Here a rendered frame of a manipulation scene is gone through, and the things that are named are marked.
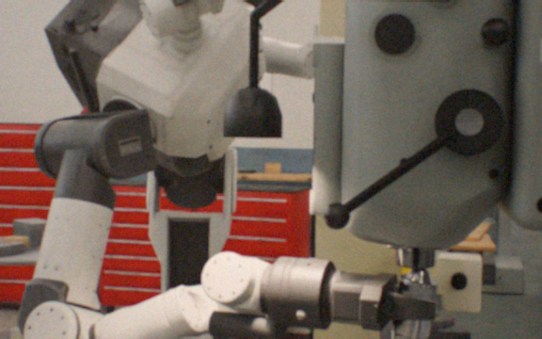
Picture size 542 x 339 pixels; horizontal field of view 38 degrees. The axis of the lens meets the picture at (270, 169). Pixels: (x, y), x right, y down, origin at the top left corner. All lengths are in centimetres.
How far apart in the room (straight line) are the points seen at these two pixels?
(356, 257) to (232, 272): 176
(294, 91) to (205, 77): 888
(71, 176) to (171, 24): 26
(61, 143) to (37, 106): 998
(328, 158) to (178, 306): 28
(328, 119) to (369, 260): 180
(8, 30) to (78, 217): 1034
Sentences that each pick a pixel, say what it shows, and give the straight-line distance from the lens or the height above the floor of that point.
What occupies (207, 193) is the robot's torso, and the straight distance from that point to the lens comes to 157.
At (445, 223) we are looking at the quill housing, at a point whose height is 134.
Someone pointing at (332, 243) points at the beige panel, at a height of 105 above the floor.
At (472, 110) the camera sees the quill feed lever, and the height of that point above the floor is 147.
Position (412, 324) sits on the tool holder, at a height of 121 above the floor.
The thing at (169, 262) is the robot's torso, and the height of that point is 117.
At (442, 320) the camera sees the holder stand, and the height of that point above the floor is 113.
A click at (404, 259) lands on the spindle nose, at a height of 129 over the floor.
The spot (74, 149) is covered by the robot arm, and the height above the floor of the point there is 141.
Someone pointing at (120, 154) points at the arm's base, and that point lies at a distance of 116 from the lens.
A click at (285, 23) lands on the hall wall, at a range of 1020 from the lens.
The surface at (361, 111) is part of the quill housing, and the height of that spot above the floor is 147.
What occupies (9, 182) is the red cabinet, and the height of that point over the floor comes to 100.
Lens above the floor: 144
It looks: 3 degrees down
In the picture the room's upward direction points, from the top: 1 degrees clockwise
